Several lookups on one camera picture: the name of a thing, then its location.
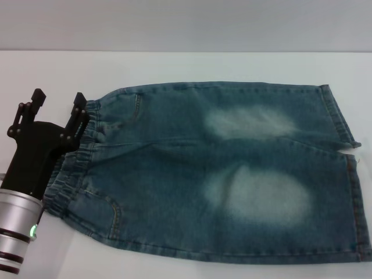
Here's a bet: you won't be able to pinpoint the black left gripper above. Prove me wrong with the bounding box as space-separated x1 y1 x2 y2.
0 88 90 202

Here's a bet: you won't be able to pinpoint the blue denim shorts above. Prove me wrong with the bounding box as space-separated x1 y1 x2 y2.
43 82 372 266

